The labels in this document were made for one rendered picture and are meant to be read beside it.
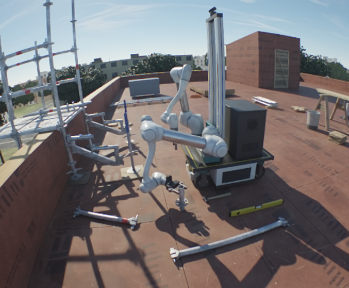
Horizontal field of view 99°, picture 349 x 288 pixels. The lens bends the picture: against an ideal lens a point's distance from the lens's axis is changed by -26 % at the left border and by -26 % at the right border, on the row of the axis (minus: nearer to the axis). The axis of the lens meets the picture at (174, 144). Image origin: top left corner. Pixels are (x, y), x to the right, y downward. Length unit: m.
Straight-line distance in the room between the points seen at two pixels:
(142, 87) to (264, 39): 6.47
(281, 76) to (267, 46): 1.83
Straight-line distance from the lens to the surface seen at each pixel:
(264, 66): 10.81
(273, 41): 11.24
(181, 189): 1.79
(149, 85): 8.25
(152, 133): 1.50
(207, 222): 1.84
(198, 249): 1.58
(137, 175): 2.51
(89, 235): 1.91
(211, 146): 1.69
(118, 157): 2.55
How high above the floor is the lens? 1.31
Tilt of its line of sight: 23 degrees down
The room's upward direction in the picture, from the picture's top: 4 degrees counter-clockwise
